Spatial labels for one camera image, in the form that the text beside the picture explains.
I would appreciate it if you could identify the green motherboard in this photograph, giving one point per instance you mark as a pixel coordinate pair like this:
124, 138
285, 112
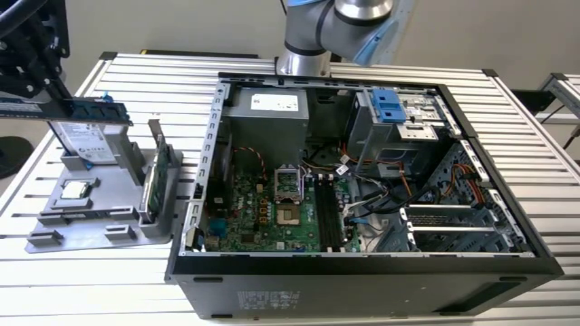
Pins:
244, 217

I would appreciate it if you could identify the black fan housing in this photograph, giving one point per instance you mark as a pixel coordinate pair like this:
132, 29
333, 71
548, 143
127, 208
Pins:
221, 176

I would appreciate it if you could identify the aluminium frame table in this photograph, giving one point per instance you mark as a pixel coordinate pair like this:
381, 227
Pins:
561, 88

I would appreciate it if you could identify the blue RAM stick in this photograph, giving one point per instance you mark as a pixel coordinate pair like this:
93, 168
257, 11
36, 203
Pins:
99, 112

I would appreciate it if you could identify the metal drive cage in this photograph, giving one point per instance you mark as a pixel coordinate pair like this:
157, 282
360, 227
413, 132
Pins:
376, 142

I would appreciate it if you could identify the black box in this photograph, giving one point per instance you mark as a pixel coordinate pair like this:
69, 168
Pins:
532, 100

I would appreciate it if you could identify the green graphics card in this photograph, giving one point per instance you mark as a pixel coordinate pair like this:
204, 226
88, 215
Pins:
156, 183

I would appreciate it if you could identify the black table corner cap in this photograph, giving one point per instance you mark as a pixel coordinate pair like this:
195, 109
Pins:
108, 56
489, 72

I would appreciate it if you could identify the black PC case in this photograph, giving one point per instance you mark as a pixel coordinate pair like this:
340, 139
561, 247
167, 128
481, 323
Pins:
363, 295

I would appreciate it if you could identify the grey parts rack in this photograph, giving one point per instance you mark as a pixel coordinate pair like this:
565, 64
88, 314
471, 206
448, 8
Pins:
108, 176

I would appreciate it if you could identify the black RAM slot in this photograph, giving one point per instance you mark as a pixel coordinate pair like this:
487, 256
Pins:
320, 214
324, 214
337, 214
331, 214

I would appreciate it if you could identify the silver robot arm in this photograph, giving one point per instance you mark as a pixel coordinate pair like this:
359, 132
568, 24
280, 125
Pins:
312, 30

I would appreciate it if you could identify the CPU socket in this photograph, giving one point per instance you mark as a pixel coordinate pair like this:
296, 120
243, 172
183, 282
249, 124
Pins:
288, 214

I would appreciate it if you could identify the silver CPU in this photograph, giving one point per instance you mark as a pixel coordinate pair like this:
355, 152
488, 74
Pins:
75, 190

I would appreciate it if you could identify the black round base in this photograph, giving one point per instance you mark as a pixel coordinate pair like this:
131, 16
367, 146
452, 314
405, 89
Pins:
13, 156

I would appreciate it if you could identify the grey power supply unit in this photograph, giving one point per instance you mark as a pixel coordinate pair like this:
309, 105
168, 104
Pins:
267, 136

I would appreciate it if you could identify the blue plastic drive latch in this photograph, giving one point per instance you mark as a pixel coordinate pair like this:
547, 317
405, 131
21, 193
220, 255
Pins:
385, 105

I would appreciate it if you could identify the grey metal disk bay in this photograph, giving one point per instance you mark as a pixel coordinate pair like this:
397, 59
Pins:
453, 231

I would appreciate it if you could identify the hard disk in blue carrier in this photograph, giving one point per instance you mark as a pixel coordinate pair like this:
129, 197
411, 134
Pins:
85, 142

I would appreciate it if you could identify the blue expansion slot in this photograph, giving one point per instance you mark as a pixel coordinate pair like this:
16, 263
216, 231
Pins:
217, 227

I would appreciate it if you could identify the metal locking lever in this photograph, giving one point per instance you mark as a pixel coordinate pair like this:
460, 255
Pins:
303, 185

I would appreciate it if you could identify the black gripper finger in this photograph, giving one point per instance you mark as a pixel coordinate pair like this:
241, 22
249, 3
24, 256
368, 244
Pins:
27, 74

